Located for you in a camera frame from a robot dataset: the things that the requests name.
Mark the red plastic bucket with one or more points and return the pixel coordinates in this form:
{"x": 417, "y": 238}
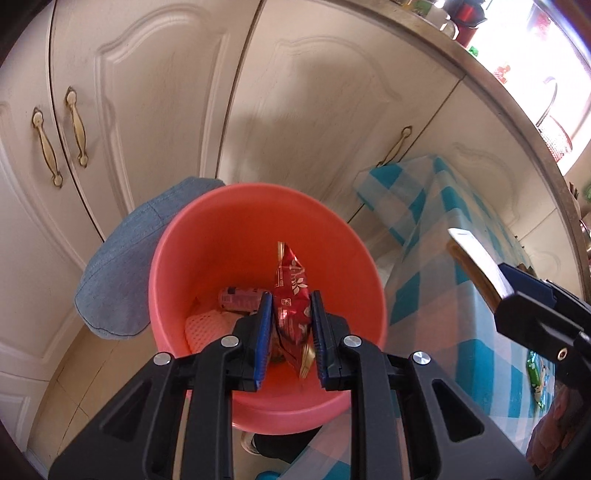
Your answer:
{"x": 221, "y": 230}

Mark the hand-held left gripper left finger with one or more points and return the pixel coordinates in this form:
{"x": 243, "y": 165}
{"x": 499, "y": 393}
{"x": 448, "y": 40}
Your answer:
{"x": 264, "y": 341}

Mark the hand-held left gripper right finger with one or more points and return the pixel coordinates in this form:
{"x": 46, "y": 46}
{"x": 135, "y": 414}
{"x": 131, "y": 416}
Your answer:
{"x": 319, "y": 350}

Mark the white cabinet door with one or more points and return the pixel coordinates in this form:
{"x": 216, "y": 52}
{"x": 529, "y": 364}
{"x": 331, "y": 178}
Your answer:
{"x": 503, "y": 175}
{"x": 152, "y": 92}
{"x": 23, "y": 207}
{"x": 314, "y": 92}

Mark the red mesh basket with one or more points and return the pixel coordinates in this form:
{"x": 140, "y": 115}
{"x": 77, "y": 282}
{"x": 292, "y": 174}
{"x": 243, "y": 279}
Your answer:
{"x": 556, "y": 138}

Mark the blue white checkered tablecloth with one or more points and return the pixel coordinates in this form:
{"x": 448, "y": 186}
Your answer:
{"x": 429, "y": 295}

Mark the blue denim hat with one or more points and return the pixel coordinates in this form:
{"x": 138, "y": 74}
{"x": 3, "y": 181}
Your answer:
{"x": 124, "y": 267}

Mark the person's right hand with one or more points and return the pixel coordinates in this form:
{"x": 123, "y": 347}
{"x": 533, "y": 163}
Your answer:
{"x": 554, "y": 429}

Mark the red snack wrapper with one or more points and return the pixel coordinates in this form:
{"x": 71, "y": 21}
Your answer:
{"x": 291, "y": 286}

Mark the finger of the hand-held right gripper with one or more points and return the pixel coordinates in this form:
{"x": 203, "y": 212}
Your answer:
{"x": 526, "y": 284}
{"x": 531, "y": 323}

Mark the green snack packet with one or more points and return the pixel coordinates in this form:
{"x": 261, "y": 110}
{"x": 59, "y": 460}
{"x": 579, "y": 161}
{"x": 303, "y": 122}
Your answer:
{"x": 534, "y": 369}

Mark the red jar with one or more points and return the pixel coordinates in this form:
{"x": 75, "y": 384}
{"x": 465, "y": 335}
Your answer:
{"x": 468, "y": 14}

